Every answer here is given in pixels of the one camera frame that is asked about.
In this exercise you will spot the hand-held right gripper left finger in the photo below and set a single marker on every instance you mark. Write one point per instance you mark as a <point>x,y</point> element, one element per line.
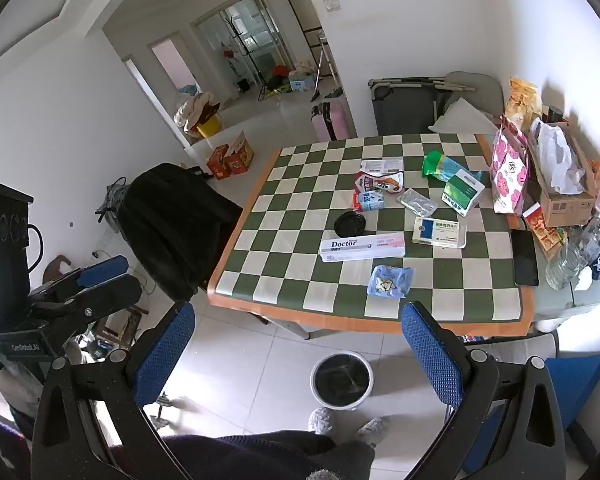
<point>165,355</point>

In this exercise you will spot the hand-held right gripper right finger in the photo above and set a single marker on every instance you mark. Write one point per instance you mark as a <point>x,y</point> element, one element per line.
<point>430,355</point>

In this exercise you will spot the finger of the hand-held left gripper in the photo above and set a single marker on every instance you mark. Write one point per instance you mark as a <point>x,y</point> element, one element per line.
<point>102,268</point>
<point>110,296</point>

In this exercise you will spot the white round trash bin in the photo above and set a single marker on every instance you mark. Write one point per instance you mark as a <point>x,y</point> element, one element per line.
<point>341,379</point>

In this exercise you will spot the red white snack packet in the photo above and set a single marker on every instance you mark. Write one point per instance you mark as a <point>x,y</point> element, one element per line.
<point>380,182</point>

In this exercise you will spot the green snack bag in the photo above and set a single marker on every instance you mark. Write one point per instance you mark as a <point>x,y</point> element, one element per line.
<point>442,166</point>

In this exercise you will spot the chair with black jacket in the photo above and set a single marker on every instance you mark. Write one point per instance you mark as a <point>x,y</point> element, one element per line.
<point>175,230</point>

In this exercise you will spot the blue tissue packet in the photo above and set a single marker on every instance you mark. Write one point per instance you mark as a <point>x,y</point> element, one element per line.
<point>391,281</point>

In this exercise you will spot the blue white medicine box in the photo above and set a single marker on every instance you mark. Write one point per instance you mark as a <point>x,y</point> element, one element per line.
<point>440,232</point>

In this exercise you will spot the white pink toothpaste box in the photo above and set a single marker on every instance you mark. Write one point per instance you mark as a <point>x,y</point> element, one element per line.
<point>362,249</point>

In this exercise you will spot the black smartphone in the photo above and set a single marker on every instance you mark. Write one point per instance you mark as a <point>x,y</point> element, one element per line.
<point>525,257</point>

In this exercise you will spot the clear plastic wrapper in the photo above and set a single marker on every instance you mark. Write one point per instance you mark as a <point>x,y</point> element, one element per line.
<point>417,202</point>

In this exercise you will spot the black round lid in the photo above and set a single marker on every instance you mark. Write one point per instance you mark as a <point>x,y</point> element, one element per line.
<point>349,222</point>

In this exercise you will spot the red gift box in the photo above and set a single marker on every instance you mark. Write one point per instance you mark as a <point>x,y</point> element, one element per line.
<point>242,152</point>
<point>218,162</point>

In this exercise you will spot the clear glass jar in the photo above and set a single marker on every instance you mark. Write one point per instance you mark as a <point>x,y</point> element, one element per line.
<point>562,267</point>

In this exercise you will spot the grey fuzzy cloth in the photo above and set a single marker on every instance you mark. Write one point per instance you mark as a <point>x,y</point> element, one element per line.
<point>324,475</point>

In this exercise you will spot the blue white milk carton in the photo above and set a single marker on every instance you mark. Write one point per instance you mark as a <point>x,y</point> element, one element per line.
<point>367,201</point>

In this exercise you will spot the green white medicine box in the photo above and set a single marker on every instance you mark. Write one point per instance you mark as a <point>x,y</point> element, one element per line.
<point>462,191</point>

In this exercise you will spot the red orange snack packet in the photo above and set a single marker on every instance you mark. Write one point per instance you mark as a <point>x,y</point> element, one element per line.
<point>542,225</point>

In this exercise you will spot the yellow bin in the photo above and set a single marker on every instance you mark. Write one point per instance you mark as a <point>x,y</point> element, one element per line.
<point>209,128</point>

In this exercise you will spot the white flat printed packet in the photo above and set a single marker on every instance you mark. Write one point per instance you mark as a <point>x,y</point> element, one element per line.
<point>381,165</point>

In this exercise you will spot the pink patterned paper bag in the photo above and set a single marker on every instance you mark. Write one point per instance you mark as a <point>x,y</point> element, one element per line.
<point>510,175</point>

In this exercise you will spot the green checkered tablecloth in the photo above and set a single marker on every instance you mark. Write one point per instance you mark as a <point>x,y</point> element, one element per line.
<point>290,195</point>

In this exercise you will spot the brown cardboard box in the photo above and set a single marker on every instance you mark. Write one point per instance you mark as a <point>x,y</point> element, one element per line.
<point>567,205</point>

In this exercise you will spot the white plastic bag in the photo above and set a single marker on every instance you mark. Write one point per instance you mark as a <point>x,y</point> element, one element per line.
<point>555,155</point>

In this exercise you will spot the white pillow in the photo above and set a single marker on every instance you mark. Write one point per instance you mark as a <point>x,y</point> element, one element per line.
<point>462,116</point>

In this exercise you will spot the grey folding bed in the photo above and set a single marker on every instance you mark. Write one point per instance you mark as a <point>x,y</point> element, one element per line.
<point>410,107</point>

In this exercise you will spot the pink suitcase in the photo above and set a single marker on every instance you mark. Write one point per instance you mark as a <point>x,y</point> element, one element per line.
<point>330,120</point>

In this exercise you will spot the black coat rack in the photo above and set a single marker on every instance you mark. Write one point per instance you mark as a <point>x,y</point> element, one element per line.
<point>245,55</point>

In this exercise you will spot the yellow snack bag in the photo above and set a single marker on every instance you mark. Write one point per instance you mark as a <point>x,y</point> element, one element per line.
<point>522,100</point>

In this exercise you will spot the glass sliding door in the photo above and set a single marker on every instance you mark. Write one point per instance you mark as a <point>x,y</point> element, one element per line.
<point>242,35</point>

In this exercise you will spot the grey cushion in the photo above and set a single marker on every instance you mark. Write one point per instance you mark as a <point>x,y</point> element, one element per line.
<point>472,84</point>

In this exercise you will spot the white wall switch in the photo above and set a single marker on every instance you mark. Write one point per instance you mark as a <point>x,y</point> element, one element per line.
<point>332,3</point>

